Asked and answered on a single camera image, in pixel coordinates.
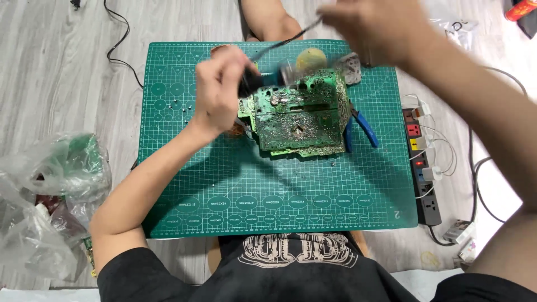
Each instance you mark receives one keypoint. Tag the round yellow sponge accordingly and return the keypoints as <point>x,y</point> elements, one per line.
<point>311,59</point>

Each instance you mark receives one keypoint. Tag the black and teal soldering iron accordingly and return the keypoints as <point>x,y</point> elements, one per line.
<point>251,83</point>

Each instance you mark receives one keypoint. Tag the red can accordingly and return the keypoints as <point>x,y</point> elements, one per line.
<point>520,9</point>

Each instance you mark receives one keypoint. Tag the person's left fingers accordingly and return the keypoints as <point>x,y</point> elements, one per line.
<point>241,63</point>

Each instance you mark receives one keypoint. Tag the green circuit board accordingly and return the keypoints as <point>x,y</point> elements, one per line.
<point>302,117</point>

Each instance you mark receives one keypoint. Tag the white plug with orange tip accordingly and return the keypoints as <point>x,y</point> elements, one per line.
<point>421,111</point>

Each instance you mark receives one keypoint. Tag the white adapter box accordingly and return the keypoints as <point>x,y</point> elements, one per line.
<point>459,231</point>

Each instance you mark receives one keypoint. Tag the grey power strip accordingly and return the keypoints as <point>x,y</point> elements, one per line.
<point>428,201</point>

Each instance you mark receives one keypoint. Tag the small printed packet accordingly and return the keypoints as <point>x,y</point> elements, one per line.
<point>468,250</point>

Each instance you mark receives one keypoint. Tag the person's left hand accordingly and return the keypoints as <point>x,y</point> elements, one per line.
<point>216,94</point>

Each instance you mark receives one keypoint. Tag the person's right fingers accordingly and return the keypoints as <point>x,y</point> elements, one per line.
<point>337,23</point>

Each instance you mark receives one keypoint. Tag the person's right hand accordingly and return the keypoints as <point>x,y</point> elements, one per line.
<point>381,29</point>

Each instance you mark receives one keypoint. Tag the white charger block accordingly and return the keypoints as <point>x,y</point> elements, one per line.
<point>432,173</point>

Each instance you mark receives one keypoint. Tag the person's black printed shirt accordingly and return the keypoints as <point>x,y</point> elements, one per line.
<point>302,272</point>

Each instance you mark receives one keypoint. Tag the green cutting mat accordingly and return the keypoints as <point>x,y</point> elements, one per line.
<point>260,188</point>

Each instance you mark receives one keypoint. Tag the person's leg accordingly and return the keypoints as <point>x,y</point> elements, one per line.
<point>268,21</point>

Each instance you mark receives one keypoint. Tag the small clear plastic bag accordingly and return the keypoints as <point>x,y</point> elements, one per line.
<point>457,30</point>

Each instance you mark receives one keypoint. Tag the heap of clear plastic bags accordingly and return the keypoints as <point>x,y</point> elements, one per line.
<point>54,201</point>

